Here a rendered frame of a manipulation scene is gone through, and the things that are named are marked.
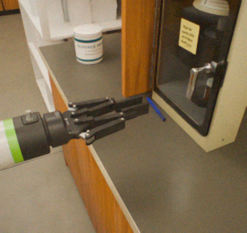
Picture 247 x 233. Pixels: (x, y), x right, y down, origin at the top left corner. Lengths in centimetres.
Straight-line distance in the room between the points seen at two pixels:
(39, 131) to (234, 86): 48
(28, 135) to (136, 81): 58
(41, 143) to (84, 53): 77
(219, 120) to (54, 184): 143
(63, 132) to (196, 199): 37
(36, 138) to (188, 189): 41
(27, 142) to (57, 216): 131
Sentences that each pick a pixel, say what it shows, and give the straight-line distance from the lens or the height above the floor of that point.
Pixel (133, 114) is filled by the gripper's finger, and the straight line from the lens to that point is 60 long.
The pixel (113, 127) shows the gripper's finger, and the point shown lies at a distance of 57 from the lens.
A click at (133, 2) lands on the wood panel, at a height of 129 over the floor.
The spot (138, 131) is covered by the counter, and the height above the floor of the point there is 94.
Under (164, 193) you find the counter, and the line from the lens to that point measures 72.
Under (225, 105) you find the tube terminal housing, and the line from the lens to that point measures 75.
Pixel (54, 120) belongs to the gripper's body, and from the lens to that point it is 55.
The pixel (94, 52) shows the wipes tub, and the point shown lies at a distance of 125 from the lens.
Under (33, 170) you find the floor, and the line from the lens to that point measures 209.
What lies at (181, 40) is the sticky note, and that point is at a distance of 78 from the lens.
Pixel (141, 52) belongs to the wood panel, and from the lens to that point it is 97.
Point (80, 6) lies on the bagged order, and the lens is 181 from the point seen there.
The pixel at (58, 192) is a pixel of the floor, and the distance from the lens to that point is 192.
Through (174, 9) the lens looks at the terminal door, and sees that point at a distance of 80.
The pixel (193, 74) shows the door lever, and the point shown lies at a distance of 68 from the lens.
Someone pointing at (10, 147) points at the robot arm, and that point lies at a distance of 54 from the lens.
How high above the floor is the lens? 151
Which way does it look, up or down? 37 degrees down
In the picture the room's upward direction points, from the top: straight up
